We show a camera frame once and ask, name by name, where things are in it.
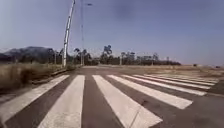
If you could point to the row of trees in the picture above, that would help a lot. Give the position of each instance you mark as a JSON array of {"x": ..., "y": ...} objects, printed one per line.
[{"x": 106, "y": 58}]

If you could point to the thin street lamp pole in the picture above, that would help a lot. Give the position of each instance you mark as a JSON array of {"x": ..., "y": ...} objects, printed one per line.
[{"x": 82, "y": 40}]

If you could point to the grey asphalt road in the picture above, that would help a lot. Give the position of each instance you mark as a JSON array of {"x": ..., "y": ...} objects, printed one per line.
[{"x": 90, "y": 110}]

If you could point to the pale utility pole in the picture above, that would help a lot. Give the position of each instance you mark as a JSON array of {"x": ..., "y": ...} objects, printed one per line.
[{"x": 66, "y": 36}]

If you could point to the white zebra crossing stripes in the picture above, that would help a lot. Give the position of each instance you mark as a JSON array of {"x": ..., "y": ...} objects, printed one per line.
[{"x": 66, "y": 106}]

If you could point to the concrete kerb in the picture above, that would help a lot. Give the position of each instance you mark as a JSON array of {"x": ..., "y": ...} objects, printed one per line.
[{"x": 50, "y": 76}]

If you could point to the dark hill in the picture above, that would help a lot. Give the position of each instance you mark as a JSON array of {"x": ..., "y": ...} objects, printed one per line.
[{"x": 30, "y": 53}]

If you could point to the dry grass verge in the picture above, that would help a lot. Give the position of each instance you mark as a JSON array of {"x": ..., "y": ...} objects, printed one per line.
[
  {"x": 16, "y": 75},
  {"x": 200, "y": 70}
]

